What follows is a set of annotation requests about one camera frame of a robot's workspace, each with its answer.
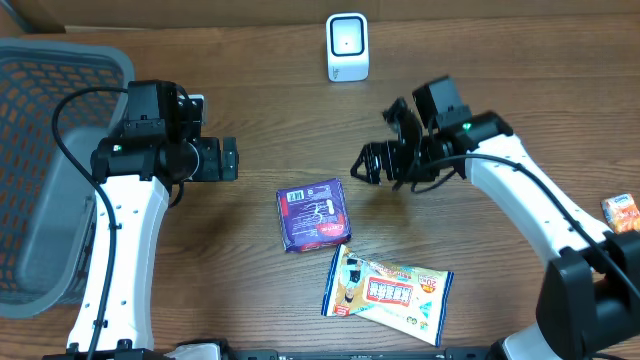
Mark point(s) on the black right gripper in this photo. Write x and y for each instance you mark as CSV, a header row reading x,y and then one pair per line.
x,y
392,169

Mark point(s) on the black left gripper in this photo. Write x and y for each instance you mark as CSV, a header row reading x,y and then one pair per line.
x,y
213,169

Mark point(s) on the red purple pad package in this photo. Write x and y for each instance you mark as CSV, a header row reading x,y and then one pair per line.
x,y
313,216

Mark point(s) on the yellow snack bag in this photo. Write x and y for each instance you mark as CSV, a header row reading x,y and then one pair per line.
x,y
409,299

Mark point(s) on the small orange tissue pack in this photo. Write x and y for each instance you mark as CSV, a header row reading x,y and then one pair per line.
x,y
621,213

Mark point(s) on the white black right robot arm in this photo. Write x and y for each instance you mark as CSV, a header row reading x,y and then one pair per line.
x,y
589,299

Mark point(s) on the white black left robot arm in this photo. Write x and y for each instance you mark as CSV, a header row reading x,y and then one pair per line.
x,y
138,172

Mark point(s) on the white barcode scanner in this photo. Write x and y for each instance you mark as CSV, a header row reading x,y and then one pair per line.
x,y
347,47

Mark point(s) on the grey plastic shopping basket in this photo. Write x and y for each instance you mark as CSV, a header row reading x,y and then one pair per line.
x,y
47,207

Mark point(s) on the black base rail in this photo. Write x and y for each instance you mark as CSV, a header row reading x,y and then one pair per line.
x,y
220,349

